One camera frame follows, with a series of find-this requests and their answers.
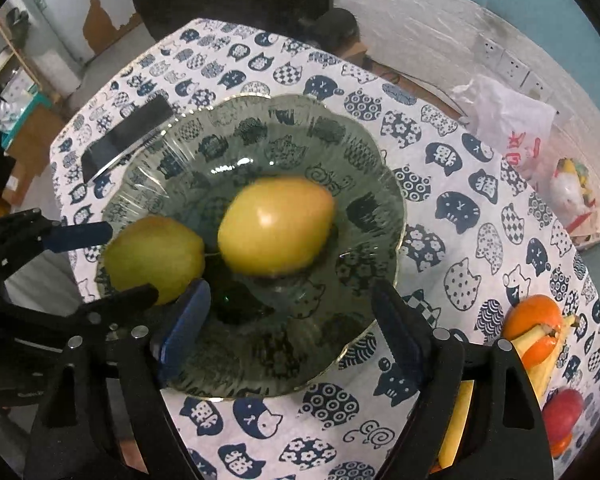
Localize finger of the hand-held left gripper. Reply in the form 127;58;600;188
0;283;160;341
0;208;114;281

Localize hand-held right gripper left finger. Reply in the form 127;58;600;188
24;279;213;480

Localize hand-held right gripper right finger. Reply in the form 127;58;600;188
370;277;553;480

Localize yellow-green pear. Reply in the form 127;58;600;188
103;216;206;306
217;176;337;277

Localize clear glass plate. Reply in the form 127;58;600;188
94;94;407;402

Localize large orange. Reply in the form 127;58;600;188
501;295;565;361

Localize red apple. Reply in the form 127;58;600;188
542;388;586;443

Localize black smartphone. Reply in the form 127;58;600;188
80;94;173;183

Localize brown cardboard boxes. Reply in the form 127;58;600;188
5;105;66;206

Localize cat print tablecloth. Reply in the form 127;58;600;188
47;17;600;480

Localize white ribbed panel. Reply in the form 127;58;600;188
32;50;83;98

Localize wooden shelf rack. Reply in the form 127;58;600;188
0;7;63;111

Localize small tangerine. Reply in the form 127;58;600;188
547;432;576;459

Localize red and white bag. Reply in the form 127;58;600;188
550;157;600;246

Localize white plastic bag red print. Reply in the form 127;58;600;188
450;75;558;186

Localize small cardboard box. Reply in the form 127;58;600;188
340;40;368;63

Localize black round device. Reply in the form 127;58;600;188
300;7;358;53

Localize white wall socket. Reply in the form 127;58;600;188
522;71;548;98
472;35;501;63
497;52;526;81

